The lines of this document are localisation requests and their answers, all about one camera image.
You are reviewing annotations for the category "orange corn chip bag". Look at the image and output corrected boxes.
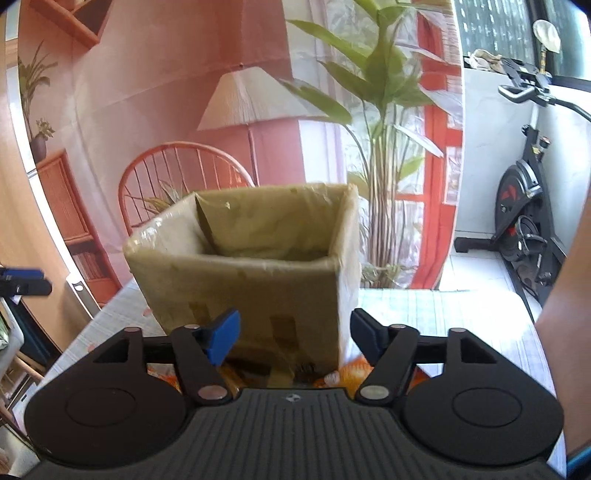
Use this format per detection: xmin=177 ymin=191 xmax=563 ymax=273
xmin=314 ymin=355 xmax=431 ymax=399

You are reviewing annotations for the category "red orange snack bag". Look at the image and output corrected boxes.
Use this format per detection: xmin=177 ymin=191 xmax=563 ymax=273
xmin=147 ymin=363 xmax=246 ymax=397

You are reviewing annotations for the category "plaid blue tablecloth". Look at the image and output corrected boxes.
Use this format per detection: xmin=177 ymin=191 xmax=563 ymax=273
xmin=24 ymin=308 xmax=563 ymax=479

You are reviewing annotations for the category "cardboard box with plastic liner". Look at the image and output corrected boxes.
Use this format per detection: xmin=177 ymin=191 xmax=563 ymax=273
xmin=123 ymin=184 xmax=361 ymax=380

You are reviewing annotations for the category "wooden door panel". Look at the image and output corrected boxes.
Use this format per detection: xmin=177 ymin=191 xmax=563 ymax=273
xmin=536 ymin=203 xmax=591 ymax=454

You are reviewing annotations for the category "black exercise bike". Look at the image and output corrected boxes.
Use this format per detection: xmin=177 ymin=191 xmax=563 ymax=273
xmin=454 ymin=57 xmax=590 ymax=305

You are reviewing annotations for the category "crumpled cloth on ledge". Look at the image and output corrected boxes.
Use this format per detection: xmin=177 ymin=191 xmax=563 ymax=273
xmin=467 ymin=48 xmax=505 ymax=74

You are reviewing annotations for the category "white round lamp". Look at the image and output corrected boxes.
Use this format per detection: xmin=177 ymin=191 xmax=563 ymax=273
xmin=533 ymin=19 xmax=562 ymax=74

